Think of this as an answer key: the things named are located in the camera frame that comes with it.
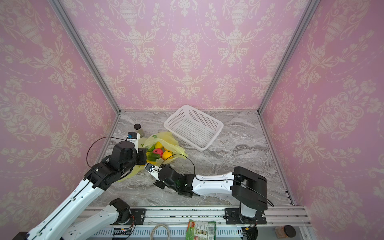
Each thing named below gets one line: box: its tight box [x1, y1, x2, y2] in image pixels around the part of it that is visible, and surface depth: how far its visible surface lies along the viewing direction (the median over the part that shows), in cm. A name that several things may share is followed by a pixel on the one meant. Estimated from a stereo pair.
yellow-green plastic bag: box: [116, 131, 188, 183], surface depth 76 cm
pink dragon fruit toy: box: [152, 148, 163, 158], surface depth 93 cm
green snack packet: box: [185, 219, 217, 240], surface depth 70 cm
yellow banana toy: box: [162, 148, 173, 160], surface depth 94 cm
